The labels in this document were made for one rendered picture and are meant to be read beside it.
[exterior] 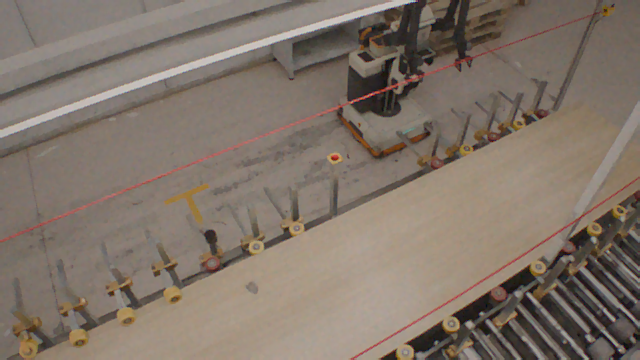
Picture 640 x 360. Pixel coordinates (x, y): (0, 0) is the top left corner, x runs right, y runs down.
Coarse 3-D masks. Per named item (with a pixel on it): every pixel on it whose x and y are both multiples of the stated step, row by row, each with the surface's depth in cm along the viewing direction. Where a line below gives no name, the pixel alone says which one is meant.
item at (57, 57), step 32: (192, 0) 125; (224, 0) 125; (256, 0) 128; (288, 0) 133; (96, 32) 115; (128, 32) 115; (160, 32) 120; (0, 64) 107; (32, 64) 107; (64, 64) 112; (608, 160) 194; (576, 224) 227; (544, 256) 254
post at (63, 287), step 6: (60, 288) 213; (66, 288) 215; (66, 294) 217; (72, 294) 220; (72, 300) 222; (78, 300) 226; (84, 312) 233; (90, 312) 240; (84, 318) 236; (90, 318) 239; (90, 324) 242; (96, 324) 245
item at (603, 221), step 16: (624, 208) 333; (608, 224) 352; (576, 240) 323; (560, 256) 324; (528, 272) 289; (512, 288) 296; (480, 304) 276; (464, 320) 299; (432, 336) 270; (448, 336) 299; (416, 352) 289
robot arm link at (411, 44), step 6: (414, 0) 293; (426, 0) 296; (414, 6) 295; (420, 6) 299; (414, 12) 300; (420, 12) 300; (414, 18) 303; (414, 24) 306; (414, 30) 310; (408, 36) 317; (414, 36) 313; (408, 42) 319; (414, 42) 317; (408, 48) 321; (414, 48) 322
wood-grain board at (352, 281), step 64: (576, 128) 321; (448, 192) 283; (512, 192) 282; (576, 192) 282; (256, 256) 254; (320, 256) 254; (384, 256) 254; (448, 256) 253; (512, 256) 253; (192, 320) 229; (256, 320) 230; (320, 320) 230; (384, 320) 230
